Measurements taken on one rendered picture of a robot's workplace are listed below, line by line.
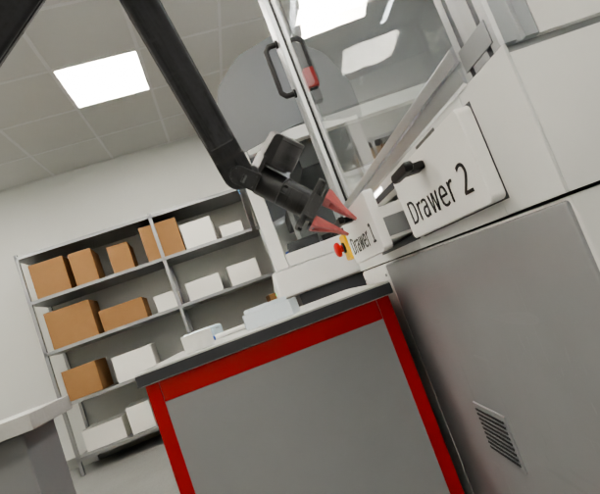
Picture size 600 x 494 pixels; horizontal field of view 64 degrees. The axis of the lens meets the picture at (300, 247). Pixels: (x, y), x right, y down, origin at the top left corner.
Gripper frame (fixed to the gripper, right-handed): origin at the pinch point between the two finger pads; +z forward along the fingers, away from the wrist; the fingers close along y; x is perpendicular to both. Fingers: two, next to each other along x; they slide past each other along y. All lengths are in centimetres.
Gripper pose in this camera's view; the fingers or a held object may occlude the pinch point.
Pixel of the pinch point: (348, 224)
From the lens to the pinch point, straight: 94.3
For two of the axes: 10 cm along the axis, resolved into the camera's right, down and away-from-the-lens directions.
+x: -0.6, 1.3, 9.9
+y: 4.5, -8.8, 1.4
